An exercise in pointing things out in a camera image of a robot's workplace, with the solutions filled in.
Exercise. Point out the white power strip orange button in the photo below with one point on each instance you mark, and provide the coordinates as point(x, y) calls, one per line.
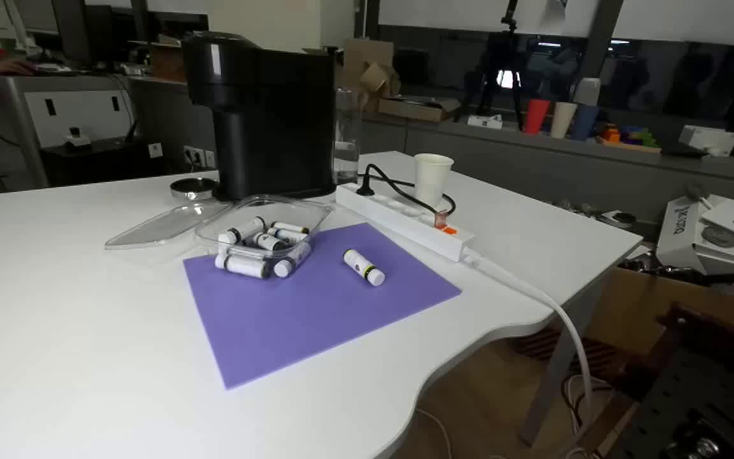
point(400, 220)

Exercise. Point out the white cylindrical tube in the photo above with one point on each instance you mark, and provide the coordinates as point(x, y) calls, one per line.
point(265, 244)
point(239, 233)
point(243, 267)
point(290, 258)
point(363, 267)
point(290, 229)

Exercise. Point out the white paper cup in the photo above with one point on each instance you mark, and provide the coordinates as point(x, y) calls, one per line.
point(431, 176)

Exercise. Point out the purple paper mat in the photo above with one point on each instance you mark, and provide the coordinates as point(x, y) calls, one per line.
point(316, 307)

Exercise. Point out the clear water tank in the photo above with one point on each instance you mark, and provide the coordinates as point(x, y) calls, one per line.
point(346, 136)

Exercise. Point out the black coffee machine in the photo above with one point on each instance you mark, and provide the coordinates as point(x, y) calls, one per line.
point(273, 119)

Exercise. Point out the brown cardboard boxes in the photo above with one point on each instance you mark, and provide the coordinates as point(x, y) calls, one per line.
point(375, 81)

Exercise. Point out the round black metal dish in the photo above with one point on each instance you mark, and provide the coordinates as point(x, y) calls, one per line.
point(190, 188)

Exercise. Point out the grey cabinet counter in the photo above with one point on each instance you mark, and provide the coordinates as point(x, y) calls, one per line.
point(554, 166)

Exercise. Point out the red cup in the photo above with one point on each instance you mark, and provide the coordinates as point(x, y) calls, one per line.
point(535, 119)

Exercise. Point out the black tripod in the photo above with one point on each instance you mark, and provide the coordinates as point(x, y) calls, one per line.
point(502, 59)

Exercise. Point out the beige cup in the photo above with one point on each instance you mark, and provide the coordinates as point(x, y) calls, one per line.
point(561, 119)

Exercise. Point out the blue cup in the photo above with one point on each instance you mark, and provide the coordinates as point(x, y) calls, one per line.
point(585, 120)

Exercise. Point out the grey upturned cup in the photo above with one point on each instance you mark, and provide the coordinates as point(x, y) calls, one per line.
point(590, 90)

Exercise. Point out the colourful toy blocks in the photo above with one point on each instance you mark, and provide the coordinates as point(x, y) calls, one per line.
point(626, 136)

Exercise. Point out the white cabinet with slots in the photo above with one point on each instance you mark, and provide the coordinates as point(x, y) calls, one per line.
point(78, 110)

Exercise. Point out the white printed product box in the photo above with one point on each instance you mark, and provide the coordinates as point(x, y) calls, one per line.
point(713, 233)

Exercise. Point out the small white box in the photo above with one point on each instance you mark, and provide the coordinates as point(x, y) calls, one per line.
point(710, 141)

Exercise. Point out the black perforated metal rack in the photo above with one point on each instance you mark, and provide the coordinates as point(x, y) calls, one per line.
point(707, 391)

